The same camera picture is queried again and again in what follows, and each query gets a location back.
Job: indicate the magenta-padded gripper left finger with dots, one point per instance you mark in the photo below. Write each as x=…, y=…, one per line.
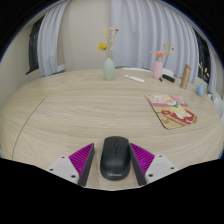
x=63, y=166

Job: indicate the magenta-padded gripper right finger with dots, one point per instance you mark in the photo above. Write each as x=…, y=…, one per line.
x=160, y=165

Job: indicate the black computer mouse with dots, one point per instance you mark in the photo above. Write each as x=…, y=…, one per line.
x=115, y=158

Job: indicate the cartoon print mouse pad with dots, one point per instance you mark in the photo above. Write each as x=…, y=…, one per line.
x=171, y=111

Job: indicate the row of white chairs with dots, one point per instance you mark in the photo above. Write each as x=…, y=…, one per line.
x=219, y=106

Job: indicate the blue vase with dried flowers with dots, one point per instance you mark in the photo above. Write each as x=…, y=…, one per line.
x=200, y=90

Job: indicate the black pen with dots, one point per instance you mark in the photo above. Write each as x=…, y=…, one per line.
x=160, y=79

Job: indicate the black oblong case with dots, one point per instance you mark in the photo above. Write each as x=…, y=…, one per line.
x=168, y=78

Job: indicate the white remote control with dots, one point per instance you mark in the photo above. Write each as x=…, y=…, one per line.
x=134, y=78

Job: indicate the white chair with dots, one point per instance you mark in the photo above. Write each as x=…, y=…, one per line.
x=136, y=69
x=168, y=71

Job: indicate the pink vase with orange flowers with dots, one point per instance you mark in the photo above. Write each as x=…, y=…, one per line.
x=157, y=70

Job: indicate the narrow white curtain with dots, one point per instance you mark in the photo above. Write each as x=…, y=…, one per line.
x=50, y=40
x=212, y=73

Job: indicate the green vase with yellow flowers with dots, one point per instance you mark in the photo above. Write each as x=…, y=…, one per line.
x=108, y=70

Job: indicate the dark framed window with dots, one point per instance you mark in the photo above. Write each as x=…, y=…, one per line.
x=201, y=50
x=33, y=46

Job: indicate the wide white curtain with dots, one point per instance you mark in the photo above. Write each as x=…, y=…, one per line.
x=150, y=30

